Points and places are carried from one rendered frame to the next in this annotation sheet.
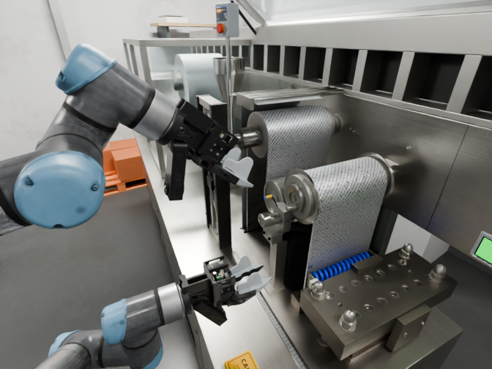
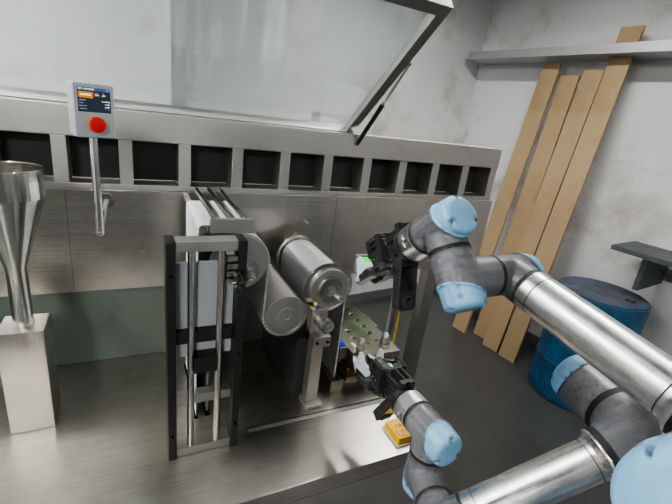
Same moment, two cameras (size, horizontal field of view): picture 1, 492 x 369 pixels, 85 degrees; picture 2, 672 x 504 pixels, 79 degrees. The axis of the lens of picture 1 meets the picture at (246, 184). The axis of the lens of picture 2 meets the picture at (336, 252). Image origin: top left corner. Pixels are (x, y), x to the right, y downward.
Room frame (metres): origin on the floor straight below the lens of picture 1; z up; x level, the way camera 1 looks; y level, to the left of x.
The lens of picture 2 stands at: (0.63, 0.91, 1.71)
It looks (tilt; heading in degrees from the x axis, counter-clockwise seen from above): 19 degrees down; 268
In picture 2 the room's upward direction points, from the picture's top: 7 degrees clockwise
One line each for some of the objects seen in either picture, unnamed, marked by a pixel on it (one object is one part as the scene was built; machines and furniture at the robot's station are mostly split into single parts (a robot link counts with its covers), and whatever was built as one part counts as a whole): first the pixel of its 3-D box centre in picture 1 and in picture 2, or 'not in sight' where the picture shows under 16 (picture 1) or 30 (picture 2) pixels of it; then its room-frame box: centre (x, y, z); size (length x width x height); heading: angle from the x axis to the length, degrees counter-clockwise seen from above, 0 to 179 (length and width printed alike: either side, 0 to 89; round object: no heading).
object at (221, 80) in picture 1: (230, 134); (22, 317); (1.29, 0.07, 1.19); 0.14 x 0.14 x 0.57
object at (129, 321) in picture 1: (134, 317); (432, 434); (0.35, 0.23, 1.11); 0.11 x 0.08 x 0.09; 115
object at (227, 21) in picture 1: (225, 20); (92, 110); (1.10, 0.07, 1.66); 0.07 x 0.07 x 0.10; 43
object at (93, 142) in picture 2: (228, 66); (96, 186); (1.10, 0.07, 1.51); 0.02 x 0.02 x 0.20
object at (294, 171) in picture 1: (300, 196); (328, 287); (0.59, -0.14, 1.25); 0.15 x 0.01 x 0.15; 25
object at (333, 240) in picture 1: (343, 239); (325, 309); (0.59, -0.27, 1.11); 0.23 x 0.01 x 0.18; 115
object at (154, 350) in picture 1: (135, 345); (425, 476); (0.35, 0.25, 1.01); 0.11 x 0.08 x 0.11; 95
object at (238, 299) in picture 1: (236, 293); not in sight; (0.42, 0.02, 1.09); 0.09 x 0.05 x 0.02; 106
